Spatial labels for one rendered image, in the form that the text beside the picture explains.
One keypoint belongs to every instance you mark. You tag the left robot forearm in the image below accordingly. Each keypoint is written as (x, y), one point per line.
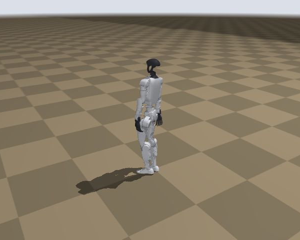
(139, 109)

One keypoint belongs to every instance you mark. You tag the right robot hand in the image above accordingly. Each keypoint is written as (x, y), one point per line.
(159, 119)

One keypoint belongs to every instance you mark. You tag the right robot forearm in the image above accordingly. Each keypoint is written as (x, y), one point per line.
(157, 105)

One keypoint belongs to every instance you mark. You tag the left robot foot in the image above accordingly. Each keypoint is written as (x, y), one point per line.
(144, 171)

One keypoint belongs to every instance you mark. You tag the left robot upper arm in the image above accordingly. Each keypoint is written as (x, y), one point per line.
(144, 83)

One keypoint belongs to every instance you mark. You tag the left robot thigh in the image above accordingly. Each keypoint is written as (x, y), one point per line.
(144, 125)

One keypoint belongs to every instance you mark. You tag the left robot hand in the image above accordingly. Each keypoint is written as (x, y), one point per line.
(137, 124)

